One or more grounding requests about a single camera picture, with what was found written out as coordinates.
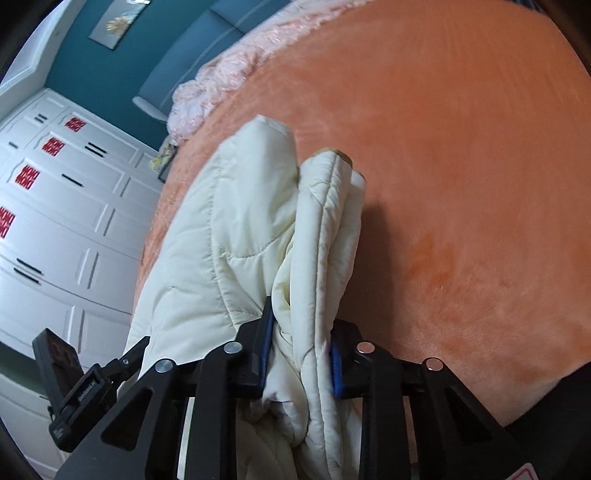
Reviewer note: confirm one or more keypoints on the white door frame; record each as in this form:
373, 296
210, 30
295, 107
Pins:
27, 60

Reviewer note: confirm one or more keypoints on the dark bedside cabinet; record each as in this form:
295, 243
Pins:
164, 173

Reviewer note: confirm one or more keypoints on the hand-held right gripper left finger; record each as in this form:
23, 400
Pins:
267, 350

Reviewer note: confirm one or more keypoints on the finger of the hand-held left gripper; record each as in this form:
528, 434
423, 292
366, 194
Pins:
131, 364

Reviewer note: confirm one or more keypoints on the orange plush bed blanket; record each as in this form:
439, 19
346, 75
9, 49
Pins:
461, 161

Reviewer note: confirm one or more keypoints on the flower wall picture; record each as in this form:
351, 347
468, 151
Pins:
115, 25

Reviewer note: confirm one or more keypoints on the white panelled wardrobe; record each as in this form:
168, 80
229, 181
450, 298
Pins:
92, 230

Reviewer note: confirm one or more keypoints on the pale yellow cloth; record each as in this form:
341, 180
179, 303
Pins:
162, 154

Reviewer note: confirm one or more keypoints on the white red-edged tag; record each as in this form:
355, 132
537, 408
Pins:
524, 474

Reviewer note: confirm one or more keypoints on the blue padded headboard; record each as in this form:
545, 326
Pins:
194, 50

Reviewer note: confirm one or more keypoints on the pink lace bedspread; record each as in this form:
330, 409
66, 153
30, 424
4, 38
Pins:
217, 78

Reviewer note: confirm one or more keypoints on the red paper wardrobe sticker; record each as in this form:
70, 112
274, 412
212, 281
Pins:
27, 177
73, 123
52, 146
5, 224

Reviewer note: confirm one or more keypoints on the cream quilted jacket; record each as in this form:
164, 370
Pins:
231, 207

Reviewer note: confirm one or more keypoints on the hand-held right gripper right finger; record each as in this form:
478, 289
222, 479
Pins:
336, 374

